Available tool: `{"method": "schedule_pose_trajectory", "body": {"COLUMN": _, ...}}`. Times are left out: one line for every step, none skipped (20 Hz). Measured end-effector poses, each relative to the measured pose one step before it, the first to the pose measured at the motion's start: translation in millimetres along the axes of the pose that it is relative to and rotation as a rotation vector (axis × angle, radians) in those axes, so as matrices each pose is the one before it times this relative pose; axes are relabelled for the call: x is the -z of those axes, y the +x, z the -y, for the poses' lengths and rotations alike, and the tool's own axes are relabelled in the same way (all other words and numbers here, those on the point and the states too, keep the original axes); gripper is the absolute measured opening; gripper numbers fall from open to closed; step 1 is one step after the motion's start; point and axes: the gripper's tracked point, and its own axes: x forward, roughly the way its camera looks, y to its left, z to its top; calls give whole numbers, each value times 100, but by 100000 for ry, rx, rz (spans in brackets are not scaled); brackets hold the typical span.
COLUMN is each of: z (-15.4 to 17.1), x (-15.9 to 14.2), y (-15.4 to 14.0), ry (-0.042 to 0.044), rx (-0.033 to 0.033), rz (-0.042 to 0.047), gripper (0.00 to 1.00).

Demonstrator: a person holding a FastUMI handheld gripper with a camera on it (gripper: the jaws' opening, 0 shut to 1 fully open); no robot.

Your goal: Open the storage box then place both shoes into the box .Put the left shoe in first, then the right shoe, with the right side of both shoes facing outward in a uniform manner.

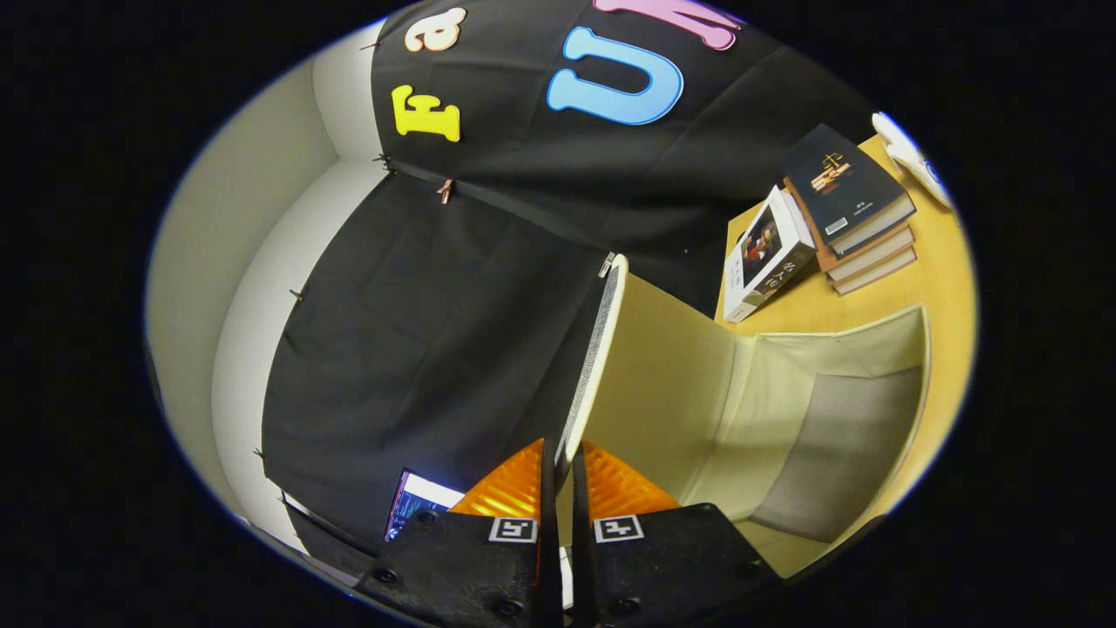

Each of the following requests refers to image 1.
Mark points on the white portrait cover book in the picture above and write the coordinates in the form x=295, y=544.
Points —
x=767, y=253

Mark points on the brown cover book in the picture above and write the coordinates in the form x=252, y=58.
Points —
x=872, y=253

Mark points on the dark blue cover book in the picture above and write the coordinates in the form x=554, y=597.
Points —
x=841, y=179

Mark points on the white plush toy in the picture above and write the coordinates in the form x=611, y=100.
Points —
x=907, y=153

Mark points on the thin brown book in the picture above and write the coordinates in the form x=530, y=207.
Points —
x=876, y=275

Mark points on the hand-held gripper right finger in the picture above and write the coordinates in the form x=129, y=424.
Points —
x=582, y=567

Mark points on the glowing computer screen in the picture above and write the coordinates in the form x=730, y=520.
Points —
x=414, y=506

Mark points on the silver metal clip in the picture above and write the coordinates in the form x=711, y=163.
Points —
x=606, y=265

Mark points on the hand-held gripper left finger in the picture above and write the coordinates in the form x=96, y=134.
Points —
x=549, y=567

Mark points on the wooden clothespin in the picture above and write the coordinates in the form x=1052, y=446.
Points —
x=445, y=190

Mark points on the cream fabric storage box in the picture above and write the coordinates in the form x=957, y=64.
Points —
x=680, y=375

